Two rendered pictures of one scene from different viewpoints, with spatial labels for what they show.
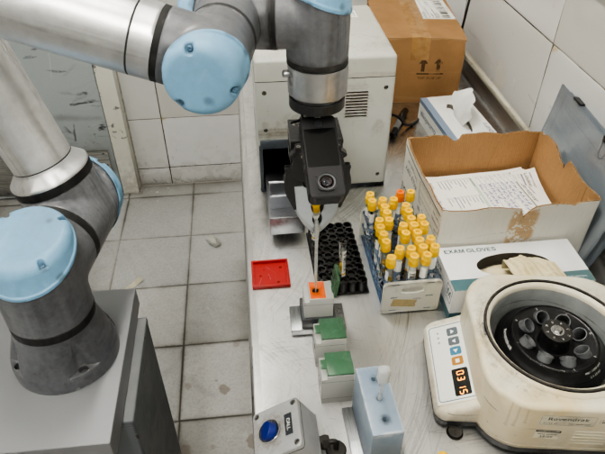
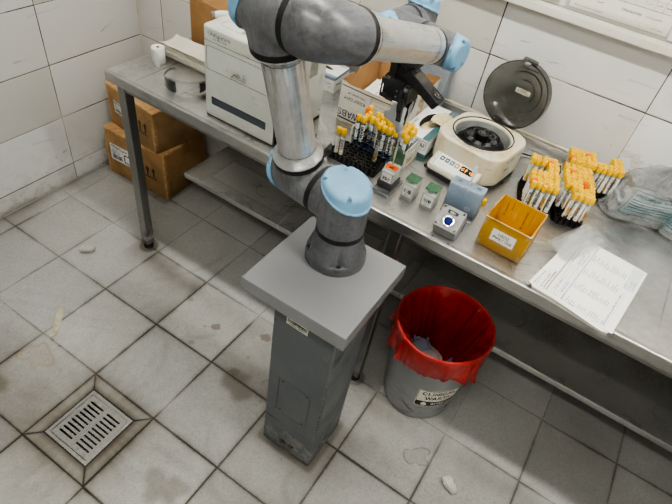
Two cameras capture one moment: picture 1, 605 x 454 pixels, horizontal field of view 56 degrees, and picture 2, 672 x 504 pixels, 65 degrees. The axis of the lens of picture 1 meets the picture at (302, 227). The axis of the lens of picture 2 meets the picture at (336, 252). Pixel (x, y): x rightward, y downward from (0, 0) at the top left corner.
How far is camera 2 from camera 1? 1.17 m
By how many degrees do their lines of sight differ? 43
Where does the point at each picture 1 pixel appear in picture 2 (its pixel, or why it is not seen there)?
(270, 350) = (388, 208)
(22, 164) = (310, 148)
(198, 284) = (113, 283)
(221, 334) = (174, 300)
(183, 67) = (461, 51)
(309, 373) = (412, 206)
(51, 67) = not seen: outside the picture
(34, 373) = (355, 260)
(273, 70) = not seen: hidden behind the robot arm
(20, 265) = (367, 191)
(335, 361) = (432, 187)
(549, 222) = not seen: hidden behind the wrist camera
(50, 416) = (372, 276)
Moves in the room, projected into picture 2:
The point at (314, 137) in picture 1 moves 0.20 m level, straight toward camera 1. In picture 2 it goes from (420, 77) to (488, 111)
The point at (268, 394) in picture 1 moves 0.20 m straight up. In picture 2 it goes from (412, 221) to (430, 164)
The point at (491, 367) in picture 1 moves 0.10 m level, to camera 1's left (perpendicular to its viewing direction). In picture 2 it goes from (483, 155) to (467, 167)
